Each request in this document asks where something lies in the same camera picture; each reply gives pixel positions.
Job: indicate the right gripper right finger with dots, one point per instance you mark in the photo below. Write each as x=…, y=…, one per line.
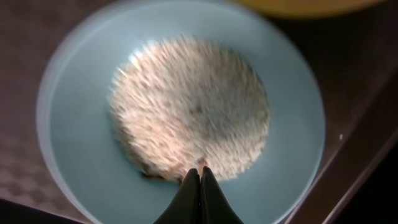
x=215, y=208

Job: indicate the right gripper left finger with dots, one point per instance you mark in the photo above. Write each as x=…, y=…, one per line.
x=184, y=208

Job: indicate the light blue bowl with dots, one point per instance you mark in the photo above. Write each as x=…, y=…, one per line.
x=75, y=131

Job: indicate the food scraps rice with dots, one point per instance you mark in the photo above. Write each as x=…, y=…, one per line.
x=181, y=104

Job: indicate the yellow plate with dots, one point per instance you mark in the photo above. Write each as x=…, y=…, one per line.
x=307, y=8

